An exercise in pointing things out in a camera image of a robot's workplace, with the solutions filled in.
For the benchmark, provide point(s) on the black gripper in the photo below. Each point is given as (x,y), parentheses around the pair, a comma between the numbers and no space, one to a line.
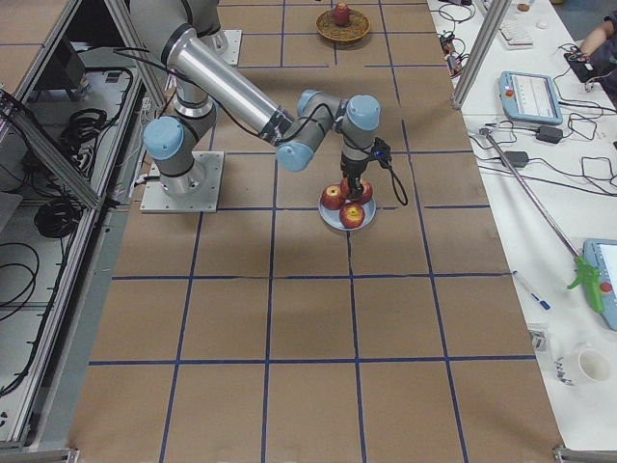
(351,172)

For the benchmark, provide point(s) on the red yellow apple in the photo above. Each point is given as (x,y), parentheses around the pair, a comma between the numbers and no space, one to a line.
(345,189)

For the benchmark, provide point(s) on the person forearm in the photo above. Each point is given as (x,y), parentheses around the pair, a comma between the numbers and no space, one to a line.
(598,37)

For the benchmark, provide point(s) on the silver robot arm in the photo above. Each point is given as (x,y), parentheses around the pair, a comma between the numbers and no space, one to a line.
(185,37)

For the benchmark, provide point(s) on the red apple on plate right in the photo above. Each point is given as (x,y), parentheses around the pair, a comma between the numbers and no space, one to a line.
(367,192)

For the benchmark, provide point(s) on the red apple on plate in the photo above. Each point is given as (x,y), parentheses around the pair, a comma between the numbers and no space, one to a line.
(332,197)
(351,216)
(367,192)

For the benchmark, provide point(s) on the red apple on plate left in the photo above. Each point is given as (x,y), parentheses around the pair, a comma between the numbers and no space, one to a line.
(332,197)

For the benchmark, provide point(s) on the red apple on plate front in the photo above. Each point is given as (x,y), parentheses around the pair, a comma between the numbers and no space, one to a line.
(351,216)

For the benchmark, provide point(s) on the light blue plate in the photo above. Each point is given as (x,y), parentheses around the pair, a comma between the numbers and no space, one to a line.
(331,217)

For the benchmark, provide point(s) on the woven wicker basket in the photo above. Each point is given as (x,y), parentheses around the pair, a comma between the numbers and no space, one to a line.
(355,29)

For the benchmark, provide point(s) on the red apple in basket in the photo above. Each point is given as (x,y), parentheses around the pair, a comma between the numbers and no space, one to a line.
(341,14)

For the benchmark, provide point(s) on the long metal grabber rod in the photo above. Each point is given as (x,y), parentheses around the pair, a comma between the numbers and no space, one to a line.
(487,133)

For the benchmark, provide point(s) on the black power adapter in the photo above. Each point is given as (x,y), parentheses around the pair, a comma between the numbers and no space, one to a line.
(549,134)
(517,158)

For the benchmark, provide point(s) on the blue teach pendant far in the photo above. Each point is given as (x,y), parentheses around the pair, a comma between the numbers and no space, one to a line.
(529,98)

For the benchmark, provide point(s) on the blue teach pendant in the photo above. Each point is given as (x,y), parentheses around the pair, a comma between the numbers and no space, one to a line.
(529,98)
(601,253)

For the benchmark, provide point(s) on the white keyboard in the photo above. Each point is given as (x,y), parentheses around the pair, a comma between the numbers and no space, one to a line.
(514,36)

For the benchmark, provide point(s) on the blue white pen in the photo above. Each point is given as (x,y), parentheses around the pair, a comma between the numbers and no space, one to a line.
(536,296)

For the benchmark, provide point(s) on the small clear box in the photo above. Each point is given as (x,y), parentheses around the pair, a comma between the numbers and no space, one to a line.
(539,339)

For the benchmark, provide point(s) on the blue teach pendant near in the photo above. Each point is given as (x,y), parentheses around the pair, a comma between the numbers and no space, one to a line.
(601,253)

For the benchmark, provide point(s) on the white mug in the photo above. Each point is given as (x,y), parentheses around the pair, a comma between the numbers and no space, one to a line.
(583,365)

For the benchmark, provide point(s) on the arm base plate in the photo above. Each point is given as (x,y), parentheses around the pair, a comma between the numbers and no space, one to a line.
(227,44)
(196,191)

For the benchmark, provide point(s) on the aluminium frame post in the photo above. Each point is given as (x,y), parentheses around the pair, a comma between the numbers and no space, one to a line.
(486,34)

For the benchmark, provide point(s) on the green grabber handle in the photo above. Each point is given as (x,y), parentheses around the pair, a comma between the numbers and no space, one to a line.
(588,276)

